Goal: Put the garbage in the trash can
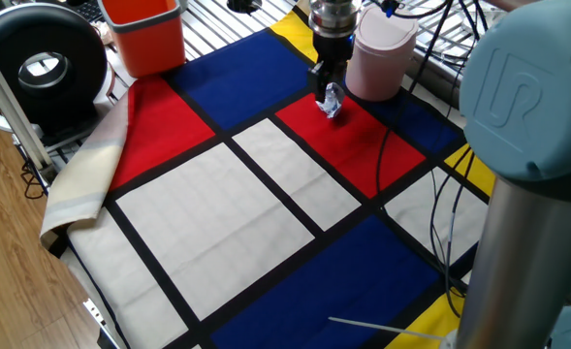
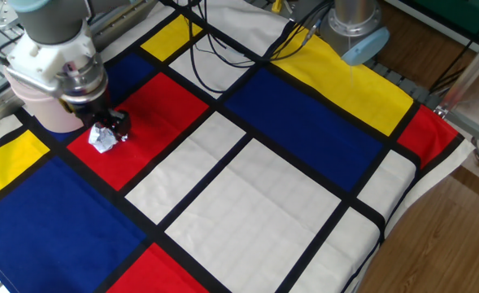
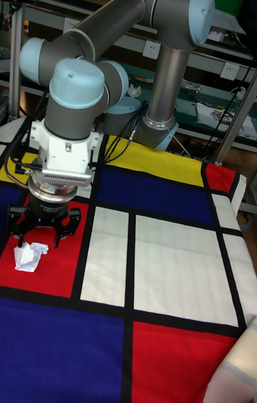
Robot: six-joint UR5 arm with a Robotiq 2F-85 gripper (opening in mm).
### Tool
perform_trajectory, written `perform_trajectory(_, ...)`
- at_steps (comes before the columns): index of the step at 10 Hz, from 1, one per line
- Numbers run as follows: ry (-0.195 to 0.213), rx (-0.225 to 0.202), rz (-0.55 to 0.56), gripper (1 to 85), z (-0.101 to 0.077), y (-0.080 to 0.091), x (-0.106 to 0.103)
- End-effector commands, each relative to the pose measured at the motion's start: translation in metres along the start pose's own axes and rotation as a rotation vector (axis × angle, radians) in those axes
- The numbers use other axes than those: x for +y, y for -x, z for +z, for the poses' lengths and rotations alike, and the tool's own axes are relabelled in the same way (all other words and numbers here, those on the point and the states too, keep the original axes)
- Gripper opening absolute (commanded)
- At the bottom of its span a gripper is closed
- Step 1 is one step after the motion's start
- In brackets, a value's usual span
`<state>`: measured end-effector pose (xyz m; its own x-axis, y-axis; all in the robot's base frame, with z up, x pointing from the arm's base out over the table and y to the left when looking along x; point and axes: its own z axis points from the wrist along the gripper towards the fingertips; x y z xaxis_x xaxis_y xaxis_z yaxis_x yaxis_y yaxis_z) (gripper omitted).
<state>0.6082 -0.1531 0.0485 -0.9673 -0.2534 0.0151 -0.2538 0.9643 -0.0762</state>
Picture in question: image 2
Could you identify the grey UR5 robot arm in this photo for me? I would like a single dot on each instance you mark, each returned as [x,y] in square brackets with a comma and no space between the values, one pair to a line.
[52,20]

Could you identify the aluminium frame rail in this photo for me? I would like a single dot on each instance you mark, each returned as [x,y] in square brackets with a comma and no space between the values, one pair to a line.
[475,128]

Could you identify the aluminium corner frame post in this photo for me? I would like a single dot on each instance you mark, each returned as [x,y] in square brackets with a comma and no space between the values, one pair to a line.
[467,77]

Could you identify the pink swing-lid trash can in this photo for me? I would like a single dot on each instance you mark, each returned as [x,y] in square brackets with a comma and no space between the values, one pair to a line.
[48,114]

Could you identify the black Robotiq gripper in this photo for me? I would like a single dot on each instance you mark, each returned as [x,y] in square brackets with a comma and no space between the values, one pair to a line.
[88,110]

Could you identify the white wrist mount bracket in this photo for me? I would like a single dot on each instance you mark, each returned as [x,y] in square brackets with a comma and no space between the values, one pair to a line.
[48,57]

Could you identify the colour block tablecloth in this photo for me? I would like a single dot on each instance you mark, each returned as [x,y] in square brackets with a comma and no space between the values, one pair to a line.
[304,122]

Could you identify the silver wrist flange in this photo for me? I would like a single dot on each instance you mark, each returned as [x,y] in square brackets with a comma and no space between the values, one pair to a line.
[84,81]

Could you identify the white paper ball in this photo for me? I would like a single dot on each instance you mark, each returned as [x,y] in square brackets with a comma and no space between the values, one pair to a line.
[103,140]

